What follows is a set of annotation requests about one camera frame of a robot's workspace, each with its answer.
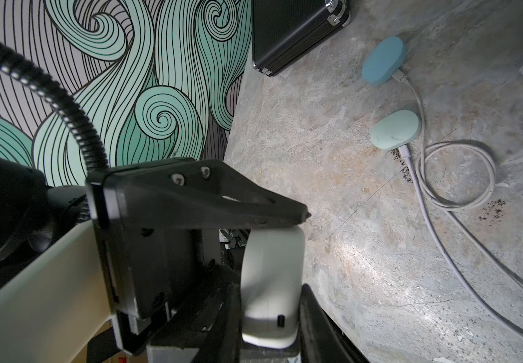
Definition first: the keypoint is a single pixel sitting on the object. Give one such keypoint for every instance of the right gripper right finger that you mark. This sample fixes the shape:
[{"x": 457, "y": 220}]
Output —
[{"x": 321, "y": 340}]

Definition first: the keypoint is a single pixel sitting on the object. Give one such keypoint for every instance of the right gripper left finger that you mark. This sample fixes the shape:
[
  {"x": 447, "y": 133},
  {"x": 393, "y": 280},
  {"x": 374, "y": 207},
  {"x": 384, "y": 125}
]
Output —
[{"x": 223, "y": 342}]

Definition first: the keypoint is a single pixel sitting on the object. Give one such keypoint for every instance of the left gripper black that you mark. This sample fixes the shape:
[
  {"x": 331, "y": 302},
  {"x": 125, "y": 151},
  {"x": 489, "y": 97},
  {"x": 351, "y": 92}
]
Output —
[{"x": 156, "y": 227}]

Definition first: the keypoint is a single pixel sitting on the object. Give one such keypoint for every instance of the white earbud case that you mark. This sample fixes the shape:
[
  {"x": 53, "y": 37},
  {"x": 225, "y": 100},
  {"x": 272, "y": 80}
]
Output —
[{"x": 271, "y": 286}]

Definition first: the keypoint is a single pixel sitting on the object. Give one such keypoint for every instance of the green earbud case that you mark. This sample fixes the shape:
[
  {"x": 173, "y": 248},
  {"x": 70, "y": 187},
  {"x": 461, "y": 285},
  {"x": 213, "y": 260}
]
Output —
[{"x": 395, "y": 130}]

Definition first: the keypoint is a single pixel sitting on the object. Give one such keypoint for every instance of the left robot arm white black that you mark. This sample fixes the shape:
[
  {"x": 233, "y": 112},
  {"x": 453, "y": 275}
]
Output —
[{"x": 34, "y": 215}]

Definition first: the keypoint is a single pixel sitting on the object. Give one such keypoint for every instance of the black metal box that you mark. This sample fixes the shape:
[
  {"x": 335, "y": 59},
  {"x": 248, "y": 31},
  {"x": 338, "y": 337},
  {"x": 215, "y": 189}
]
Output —
[{"x": 284, "y": 31}]

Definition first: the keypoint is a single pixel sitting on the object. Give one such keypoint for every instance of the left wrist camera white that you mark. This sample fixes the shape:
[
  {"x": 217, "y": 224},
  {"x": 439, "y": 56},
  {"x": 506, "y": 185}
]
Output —
[{"x": 54, "y": 306}]

